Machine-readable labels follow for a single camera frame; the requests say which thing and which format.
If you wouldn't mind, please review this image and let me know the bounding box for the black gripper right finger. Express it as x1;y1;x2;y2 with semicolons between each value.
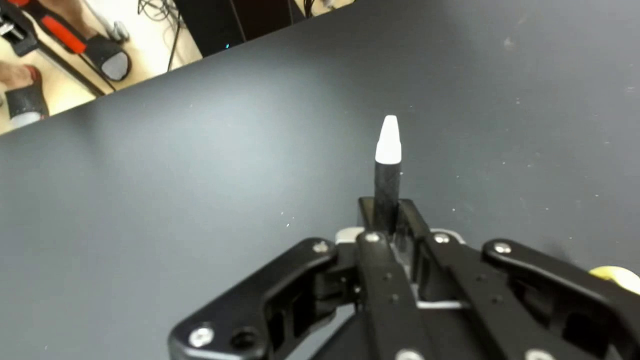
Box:
399;200;640;360

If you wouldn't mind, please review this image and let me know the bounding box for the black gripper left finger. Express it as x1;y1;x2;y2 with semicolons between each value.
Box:
168;233;438;360

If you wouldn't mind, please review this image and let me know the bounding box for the black and white pen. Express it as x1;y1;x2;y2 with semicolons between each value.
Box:
375;115;402;233

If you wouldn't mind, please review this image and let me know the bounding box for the red handled tool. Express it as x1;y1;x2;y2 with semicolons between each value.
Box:
0;0;135;85

